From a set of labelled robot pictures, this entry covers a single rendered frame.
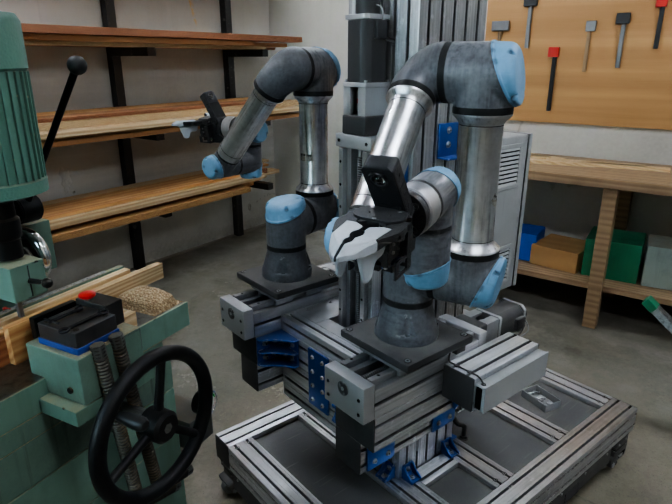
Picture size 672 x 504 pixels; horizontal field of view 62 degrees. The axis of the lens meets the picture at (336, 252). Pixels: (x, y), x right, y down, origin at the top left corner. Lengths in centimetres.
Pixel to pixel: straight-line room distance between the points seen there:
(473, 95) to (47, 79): 305
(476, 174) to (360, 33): 46
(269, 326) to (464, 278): 66
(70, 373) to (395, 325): 66
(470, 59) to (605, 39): 273
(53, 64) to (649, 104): 348
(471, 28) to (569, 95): 236
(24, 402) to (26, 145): 44
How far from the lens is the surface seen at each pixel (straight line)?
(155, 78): 422
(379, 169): 70
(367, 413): 125
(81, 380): 105
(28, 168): 113
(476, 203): 114
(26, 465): 117
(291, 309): 165
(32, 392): 112
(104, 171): 401
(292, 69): 155
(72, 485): 126
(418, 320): 126
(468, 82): 110
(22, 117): 112
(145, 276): 145
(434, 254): 90
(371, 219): 71
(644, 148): 381
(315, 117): 164
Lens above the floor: 143
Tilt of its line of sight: 19 degrees down
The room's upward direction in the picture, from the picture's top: straight up
